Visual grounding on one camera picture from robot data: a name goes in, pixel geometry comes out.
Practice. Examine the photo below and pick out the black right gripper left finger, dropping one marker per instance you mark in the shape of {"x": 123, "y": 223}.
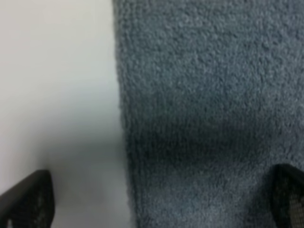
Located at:
{"x": 30, "y": 203}

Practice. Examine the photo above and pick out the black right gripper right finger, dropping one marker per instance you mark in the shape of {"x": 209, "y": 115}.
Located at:
{"x": 287, "y": 197}

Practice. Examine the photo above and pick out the grey towel with orange pattern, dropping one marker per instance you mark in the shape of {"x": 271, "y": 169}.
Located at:
{"x": 212, "y": 98}

